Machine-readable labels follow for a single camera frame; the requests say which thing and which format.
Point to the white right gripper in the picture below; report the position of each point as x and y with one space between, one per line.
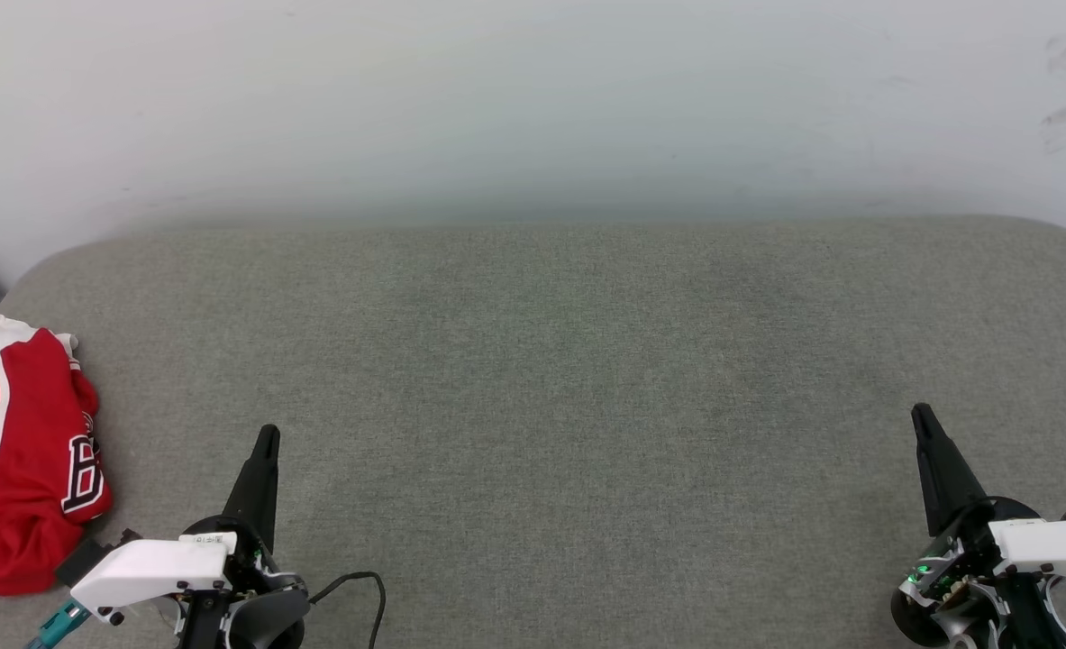
1055 545

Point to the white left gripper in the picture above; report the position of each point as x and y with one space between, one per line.
150 568

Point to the red white basketball jersey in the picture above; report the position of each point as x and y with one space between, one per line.
23 469

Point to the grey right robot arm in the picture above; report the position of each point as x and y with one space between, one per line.
1024 622

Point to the grey fabric sofa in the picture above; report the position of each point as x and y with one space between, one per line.
569 406

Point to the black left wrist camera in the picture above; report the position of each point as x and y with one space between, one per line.
82 559

